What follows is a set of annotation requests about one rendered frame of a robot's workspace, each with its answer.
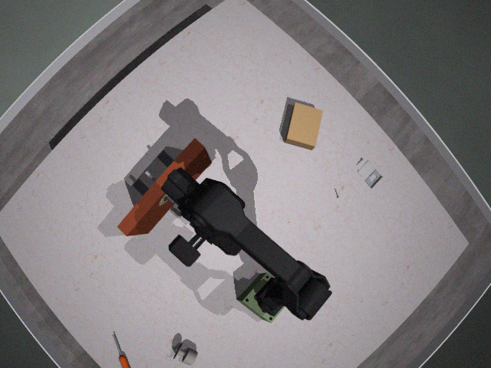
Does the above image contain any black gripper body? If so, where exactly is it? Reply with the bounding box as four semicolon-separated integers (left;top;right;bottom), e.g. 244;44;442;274
169;194;246;267

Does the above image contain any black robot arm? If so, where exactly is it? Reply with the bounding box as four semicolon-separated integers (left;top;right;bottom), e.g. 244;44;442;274
161;167;332;320

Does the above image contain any tan cardboard box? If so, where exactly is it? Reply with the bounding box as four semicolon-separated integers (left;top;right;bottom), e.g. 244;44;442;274
285;103;323;150

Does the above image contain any orange-handled screwdriver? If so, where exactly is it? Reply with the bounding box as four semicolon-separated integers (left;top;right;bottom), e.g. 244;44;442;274
115;339;130;368

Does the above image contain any brown wooden door slab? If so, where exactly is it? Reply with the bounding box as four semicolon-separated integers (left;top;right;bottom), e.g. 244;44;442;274
117;138;212;236

